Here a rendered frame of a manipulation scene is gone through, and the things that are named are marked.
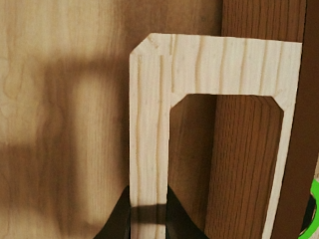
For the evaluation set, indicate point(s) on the wooden maze board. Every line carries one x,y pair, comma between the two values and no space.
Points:
266,136

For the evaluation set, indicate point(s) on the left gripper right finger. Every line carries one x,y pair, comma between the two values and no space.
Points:
178,224

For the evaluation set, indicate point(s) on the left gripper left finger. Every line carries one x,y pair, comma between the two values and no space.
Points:
118,225

